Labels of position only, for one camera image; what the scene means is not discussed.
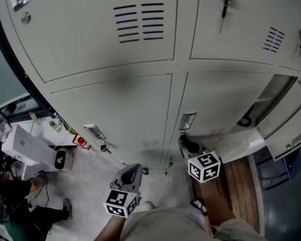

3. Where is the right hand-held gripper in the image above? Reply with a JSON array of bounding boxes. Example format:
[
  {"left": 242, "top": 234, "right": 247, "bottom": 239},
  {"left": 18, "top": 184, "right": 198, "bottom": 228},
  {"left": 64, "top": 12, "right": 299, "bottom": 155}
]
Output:
[{"left": 178, "top": 136, "right": 222, "bottom": 184}]

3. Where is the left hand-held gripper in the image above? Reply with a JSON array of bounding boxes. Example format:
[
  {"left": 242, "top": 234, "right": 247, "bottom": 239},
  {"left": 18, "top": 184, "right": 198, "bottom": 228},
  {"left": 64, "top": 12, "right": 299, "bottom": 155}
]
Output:
[{"left": 103, "top": 163, "right": 143, "bottom": 219}]

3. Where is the grey metal locker door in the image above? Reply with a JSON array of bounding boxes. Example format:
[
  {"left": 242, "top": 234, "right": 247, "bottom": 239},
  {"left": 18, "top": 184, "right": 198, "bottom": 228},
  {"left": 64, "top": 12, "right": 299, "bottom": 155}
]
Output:
[
  {"left": 255, "top": 78, "right": 301, "bottom": 162},
  {"left": 176, "top": 71, "right": 276, "bottom": 142},
  {"left": 51, "top": 73, "right": 173, "bottom": 153}
]

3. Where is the grey metal locker cabinet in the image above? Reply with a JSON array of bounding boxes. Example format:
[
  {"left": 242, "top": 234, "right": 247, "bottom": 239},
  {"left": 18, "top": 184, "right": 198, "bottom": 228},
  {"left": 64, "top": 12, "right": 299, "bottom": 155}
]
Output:
[{"left": 0, "top": 0, "right": 301, "bottom": 175}]

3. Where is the person's right forearm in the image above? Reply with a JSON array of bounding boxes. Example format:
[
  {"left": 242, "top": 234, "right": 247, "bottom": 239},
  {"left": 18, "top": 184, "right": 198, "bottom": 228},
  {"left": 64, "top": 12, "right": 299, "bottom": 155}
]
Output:
[{"left": 192, "top": 179, "right": 236, "bottom": 227}]

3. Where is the person's left forearm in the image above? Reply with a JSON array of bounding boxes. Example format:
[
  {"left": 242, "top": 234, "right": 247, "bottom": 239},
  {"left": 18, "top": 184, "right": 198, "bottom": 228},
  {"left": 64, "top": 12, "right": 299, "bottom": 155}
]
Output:
[{"left": 94, "top": 214, "right": 127, "bottom": 241}]

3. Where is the person's grey shirt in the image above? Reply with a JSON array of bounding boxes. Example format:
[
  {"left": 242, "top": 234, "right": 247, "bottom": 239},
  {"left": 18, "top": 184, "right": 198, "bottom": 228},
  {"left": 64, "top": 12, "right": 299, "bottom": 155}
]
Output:
[{"left": 120, "top": 206, "right": 264, "bottom": 241}]

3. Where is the wooden plank platform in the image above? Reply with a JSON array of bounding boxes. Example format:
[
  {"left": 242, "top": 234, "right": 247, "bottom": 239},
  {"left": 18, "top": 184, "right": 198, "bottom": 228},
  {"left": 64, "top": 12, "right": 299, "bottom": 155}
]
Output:
[{"left": 193, "top": 157, "right": 260, "bottom": 234}]

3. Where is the small grey waste bin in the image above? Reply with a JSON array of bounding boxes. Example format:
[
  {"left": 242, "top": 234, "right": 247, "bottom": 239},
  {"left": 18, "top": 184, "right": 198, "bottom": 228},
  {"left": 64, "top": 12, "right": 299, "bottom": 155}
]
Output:
[{"left": 54, "top": 149, "right": 75, "bottom": 172}]

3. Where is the small clear bottle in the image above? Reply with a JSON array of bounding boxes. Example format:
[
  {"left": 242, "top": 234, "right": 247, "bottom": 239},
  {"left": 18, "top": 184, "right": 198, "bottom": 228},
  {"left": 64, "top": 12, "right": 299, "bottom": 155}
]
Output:
[{"left": 49, "top": 120, "right": 63, "bottom": 133}]

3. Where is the white box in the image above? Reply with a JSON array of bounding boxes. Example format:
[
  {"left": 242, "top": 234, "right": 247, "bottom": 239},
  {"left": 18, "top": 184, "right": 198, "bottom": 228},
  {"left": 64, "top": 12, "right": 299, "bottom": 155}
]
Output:
[{"left": 1, "top": 124, "right": 56, "bottom": 180}]

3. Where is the small bottle red cap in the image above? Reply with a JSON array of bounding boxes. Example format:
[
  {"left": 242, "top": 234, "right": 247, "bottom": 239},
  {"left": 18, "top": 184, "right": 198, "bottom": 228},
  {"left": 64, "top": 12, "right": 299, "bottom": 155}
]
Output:
[{"left": 27, "top": 110, "right": 42, "bottom": 125}]

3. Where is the frosted glass panel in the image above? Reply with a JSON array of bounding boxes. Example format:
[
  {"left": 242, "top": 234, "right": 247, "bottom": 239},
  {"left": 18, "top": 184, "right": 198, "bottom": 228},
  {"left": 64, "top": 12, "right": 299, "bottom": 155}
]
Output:
[{"left": 0, "top": 26, "right": 31, "bottom": 110}]

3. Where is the black device with cable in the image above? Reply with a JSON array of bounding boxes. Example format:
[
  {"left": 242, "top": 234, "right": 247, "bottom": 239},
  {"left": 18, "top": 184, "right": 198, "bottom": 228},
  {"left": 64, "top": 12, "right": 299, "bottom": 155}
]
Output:
[{"left": 190, "top": 197, "right": 208, "bottom": 217}]

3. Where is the empty water jug red handle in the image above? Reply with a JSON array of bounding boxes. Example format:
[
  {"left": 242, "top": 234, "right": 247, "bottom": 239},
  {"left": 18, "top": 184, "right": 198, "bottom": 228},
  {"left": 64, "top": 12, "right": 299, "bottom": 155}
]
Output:
[{"left": 72, "top": 134, "right": 92, "bottom": 151}]

